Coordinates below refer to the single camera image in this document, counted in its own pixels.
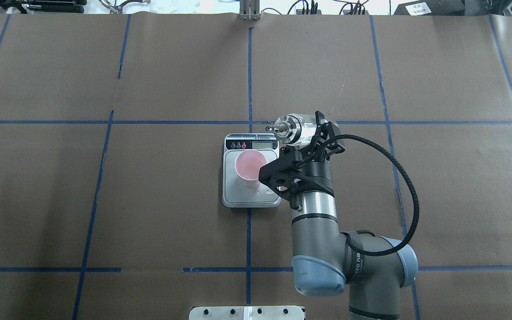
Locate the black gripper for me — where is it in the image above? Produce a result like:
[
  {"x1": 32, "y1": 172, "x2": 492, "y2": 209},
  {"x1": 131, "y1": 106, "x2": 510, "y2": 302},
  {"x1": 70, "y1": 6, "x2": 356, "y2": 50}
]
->
[{"x1": 296, "y1": 111, "x2": 341, "y2": 196}]

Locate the clear glass sauce bottle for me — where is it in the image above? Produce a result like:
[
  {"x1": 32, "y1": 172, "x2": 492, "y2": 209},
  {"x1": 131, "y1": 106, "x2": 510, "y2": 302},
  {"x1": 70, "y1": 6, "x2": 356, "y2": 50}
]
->
[{"x1": 265, "y1": 113, "x2": 335, "y2": 148}]

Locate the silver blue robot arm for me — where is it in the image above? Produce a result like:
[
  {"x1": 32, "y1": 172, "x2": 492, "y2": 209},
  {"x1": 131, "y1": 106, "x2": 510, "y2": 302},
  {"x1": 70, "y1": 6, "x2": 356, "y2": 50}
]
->
[{"x1": 271, "y1": 112, "x2": 420, "y2": 320}]

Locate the silver digital kitchen scale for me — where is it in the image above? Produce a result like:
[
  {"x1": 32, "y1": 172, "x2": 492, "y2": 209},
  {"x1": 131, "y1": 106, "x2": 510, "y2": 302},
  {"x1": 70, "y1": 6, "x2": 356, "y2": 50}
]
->
[{"x1": 222, "y1": 133, "x2": 280, "y2": 208}]

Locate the black folded tripod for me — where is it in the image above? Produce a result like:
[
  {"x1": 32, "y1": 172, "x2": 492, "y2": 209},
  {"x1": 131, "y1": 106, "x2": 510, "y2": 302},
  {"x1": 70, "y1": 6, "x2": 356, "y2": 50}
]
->
[{"x1": 0, "y1": 0, "x2": 87, "y2": 14}]

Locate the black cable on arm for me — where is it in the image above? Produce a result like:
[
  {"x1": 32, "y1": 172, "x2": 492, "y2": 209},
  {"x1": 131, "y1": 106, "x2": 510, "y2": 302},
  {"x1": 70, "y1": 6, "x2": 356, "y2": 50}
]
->
[{"x1": 323, "y1": 134, "x2": 419, "y2": 257}]

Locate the aluminium frame post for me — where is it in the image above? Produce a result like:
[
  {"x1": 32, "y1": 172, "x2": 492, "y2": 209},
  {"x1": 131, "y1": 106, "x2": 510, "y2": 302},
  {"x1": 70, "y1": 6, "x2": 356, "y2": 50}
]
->
[{"x1": 238, "y1": 0, "x2": 261, "y2": 21}]

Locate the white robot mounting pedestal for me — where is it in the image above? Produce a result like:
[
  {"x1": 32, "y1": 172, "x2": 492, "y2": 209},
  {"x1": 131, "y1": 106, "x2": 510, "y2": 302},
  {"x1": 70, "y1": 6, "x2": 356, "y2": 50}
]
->
[{"x1": 188, "y1": 305, "x2": 306, "y2": 320}]

